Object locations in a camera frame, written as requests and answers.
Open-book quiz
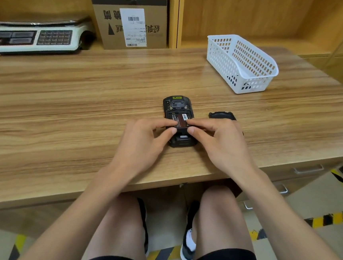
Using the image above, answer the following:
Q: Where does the wooden shelf unit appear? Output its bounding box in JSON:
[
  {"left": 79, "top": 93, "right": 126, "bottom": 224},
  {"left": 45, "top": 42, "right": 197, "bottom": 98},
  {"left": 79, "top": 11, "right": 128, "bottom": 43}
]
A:
[{"left": 0, "top": 0, "right": 343, "bottom": 123}]

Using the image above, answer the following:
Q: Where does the black handheld scanner device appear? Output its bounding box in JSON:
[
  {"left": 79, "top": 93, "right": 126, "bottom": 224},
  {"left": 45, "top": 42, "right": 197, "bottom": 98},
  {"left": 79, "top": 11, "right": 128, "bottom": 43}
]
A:
[{"left": 162, "top": 94, "right": 199, "bottom": 149}]

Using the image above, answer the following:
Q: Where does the wooden drawer cabinet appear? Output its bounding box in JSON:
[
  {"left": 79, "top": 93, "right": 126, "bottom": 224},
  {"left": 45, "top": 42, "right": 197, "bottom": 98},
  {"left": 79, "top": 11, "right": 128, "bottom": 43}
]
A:
[{"left": 231, "top": 156, "right": 343, "bottom": 211}]

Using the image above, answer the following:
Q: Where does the person's leg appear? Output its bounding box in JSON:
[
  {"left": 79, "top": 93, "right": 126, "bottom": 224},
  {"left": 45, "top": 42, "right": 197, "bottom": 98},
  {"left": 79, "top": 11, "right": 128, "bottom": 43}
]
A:
[
  {"left": 76, "top": 191, "right": 150, "bottom": 260},
  {"left": 185, "top": 183, "right": 255, "bottom": 260}
]

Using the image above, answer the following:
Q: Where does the person's left leg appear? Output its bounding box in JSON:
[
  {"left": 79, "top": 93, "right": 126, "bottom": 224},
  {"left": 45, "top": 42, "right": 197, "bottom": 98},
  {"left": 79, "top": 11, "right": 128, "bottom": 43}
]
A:
[{"left": 76, "top": 191, "right": 150, "bottom": 260}]

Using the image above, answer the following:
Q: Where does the black left shoe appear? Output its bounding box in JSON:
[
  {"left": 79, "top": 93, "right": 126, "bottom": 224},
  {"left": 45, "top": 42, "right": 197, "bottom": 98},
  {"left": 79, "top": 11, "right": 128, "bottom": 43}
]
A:
[{"left": 137, "top": 197, "right": 152, "bottom": 257}]

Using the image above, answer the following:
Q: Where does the black battery cover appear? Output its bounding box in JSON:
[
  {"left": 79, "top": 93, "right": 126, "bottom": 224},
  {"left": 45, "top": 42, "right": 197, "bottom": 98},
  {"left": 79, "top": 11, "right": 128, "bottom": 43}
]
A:
[{"left": 208, "top": 110, "right": 237, "bottom": 123}]

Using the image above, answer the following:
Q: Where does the white perforated plastic basket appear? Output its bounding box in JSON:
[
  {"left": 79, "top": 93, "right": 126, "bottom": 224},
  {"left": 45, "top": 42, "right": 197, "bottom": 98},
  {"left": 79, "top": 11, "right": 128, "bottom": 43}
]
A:
[{"left": 205, "top": 30, "right": 281, "bottom": 97}]

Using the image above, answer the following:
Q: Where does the long silver drawer handle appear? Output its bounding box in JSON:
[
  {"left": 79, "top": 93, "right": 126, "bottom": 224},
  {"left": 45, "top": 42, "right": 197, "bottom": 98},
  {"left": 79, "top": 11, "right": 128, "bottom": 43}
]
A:
[{"left": 293, "top": 164, "right": 325, "bottom": 175}]

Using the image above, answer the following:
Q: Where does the person's left hand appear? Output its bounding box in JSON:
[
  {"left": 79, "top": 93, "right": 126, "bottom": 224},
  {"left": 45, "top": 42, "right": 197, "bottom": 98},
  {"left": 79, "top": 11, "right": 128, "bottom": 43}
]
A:
[{"left": 106, "top": 115, "right": 182, "bottom": 184}]

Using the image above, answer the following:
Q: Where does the white electronic weighing scale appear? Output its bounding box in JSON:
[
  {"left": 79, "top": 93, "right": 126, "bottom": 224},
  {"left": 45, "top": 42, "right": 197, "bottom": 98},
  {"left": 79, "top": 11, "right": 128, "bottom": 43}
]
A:
[{"left": 0, "top": 12, "right": 97, "bottom": 59}]

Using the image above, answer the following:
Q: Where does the person's right forearm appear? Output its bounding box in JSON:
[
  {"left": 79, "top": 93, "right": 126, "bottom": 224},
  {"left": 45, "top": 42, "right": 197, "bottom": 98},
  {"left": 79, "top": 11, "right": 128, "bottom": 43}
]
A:
[{"left": 231, "top": 156, "right": 341, "bottom": 260}]

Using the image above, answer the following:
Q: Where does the person's left forearm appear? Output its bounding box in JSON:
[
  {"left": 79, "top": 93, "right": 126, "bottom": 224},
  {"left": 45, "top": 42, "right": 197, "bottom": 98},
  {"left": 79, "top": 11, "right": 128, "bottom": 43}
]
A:
[{"left": 0, "top": 164, "right": 136, "bottom": 260}]

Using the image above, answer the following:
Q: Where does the cardboard box with white label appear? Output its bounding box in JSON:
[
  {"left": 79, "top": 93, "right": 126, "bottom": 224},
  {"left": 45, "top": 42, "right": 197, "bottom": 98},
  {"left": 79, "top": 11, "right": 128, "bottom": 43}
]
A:
[{"left": 91, "top": 0, "right": 173, "bottom": 55}]

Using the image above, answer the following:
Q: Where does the person's right leg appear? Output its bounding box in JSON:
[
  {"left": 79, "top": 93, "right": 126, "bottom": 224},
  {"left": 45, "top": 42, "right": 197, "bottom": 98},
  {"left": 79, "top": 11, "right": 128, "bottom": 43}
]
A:
[{"left": 185, "top": 183, "right": 255, "bottom": 260}]

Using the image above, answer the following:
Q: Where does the red and black battery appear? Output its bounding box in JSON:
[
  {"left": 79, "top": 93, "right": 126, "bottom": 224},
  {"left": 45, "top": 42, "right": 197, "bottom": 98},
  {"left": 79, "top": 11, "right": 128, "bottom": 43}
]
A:
[{"left": 172, "top": 112, "right": 196, "bottom": 129}]

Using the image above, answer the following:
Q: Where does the person's right hand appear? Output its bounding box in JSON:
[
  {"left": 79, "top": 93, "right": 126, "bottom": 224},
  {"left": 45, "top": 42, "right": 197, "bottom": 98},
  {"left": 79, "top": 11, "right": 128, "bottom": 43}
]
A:
[{"left": 186, "top": 113, "right": 259, "bottom": 183}]

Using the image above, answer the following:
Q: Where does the black and white right shoe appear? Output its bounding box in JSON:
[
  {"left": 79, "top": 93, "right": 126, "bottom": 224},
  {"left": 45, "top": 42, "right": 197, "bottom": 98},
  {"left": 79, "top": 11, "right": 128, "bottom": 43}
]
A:
[{"left": 175, "top": 200, "right": 206, "bottom": 260}]

